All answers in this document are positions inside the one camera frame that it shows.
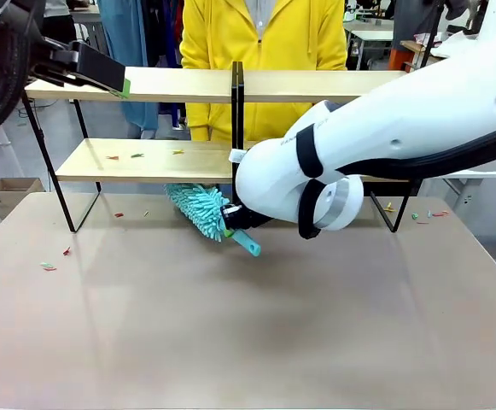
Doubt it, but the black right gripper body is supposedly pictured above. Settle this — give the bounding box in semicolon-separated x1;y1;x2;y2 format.
224;204;274;232

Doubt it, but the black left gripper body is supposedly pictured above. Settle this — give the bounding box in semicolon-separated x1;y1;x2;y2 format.
28;0;80;85

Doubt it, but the teal microfiber duster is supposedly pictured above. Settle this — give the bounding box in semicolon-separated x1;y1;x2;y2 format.
163;182;263;259

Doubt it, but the hanging blue coat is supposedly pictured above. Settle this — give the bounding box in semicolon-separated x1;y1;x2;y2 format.
96;0;160;140

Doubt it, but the hanging dark blue garment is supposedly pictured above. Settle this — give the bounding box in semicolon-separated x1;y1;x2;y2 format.
143;0;177;69

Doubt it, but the person in yellow hoodie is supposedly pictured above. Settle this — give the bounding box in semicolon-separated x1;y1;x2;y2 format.
179;0;349;143

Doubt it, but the brown cardboard box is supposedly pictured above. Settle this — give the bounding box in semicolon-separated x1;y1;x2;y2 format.
0;177;46;221

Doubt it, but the orange box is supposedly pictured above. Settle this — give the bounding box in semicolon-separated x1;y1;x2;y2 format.
387;48;416;72

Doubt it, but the white background desk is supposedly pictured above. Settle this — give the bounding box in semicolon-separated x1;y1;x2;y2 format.
342;20;397;72

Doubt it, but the large white table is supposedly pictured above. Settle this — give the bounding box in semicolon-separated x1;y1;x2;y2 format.
413;166;496;211

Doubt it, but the black braided cable sleeve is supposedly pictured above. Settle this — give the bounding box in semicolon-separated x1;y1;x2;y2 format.
0;8;33;147

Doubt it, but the black velcro strap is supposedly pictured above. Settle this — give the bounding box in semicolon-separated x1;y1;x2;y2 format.
295;125;326;179
297;178;324;241

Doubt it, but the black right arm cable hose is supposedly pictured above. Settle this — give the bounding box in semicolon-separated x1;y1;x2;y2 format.
336;122;496;181

